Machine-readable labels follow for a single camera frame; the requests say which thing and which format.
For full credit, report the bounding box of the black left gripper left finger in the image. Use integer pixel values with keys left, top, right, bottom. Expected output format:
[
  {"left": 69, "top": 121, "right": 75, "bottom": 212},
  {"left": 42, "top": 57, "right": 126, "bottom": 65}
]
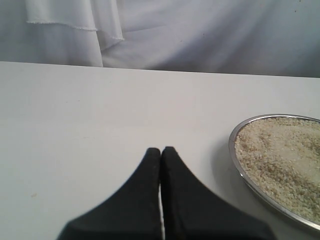
[{"left": 58, "top": 147, "right": 162, "bottom": 240}]

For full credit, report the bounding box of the white backdrop curtain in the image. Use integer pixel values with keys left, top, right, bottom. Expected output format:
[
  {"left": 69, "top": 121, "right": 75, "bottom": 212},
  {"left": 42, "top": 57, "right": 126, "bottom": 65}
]
[{"left": 0, "top": 0, "right": 320, "bottom": 78}]

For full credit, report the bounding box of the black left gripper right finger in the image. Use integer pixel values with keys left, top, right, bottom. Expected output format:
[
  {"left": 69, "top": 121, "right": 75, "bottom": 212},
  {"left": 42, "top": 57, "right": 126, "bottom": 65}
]
[{"left": 161, "top": 146, "right": 275, "bottom": 240}]

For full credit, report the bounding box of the large metal rice plate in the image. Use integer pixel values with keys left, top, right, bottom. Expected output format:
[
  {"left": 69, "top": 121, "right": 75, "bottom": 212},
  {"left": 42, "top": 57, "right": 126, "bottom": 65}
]
[{"left": 228, "top": 114, "right": 320, "bottom": 233}]

